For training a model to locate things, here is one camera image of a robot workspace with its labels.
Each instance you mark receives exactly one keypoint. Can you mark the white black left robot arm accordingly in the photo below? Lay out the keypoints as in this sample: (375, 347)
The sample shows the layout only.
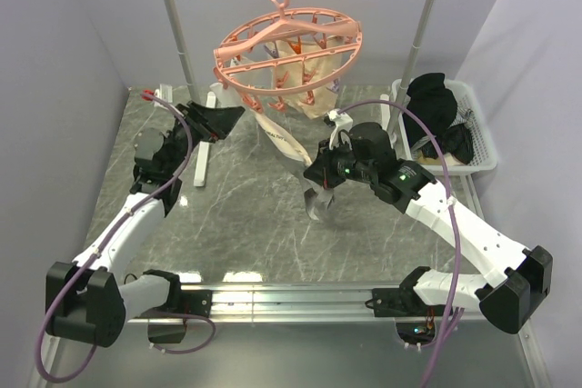
(86, 300)

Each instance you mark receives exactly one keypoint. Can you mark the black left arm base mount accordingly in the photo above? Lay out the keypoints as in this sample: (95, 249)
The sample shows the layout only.
(186, 305)

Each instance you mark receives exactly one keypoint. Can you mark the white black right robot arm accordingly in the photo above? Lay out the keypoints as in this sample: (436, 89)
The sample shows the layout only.
(511, 280)

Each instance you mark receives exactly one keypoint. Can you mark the grey white underwear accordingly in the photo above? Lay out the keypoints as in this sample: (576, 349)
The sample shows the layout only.
(286, 149)

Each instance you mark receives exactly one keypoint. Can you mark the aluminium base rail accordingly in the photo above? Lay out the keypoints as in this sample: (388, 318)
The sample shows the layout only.
(290, 303)

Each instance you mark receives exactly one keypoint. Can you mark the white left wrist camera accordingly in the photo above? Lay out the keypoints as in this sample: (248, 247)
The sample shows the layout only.
(163, 93)

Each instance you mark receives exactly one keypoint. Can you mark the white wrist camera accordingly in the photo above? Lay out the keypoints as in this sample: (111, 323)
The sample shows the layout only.
(163, 93)
(338, 121)

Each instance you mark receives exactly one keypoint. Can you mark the black underwear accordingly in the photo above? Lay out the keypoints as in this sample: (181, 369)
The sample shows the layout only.
(432, 102)

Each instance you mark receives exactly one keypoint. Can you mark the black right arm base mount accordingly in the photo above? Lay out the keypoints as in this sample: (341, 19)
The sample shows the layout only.
(417, 320)

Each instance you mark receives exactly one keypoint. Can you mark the clothes pile in basket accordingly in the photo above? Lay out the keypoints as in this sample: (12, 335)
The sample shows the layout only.
(456, 142)

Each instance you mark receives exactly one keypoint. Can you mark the pink round clip hanger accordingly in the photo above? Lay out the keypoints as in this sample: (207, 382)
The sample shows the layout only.
(291, 58)

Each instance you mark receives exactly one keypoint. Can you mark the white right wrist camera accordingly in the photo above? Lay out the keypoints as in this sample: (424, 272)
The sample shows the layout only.
(338, 121)

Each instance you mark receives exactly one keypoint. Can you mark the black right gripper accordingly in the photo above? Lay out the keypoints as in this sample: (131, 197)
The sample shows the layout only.
(322, 170)

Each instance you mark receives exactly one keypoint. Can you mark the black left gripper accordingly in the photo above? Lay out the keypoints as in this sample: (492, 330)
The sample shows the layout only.
(210, 124)

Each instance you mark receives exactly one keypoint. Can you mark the beige underwear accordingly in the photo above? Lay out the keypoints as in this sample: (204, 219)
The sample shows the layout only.
(317, 101)

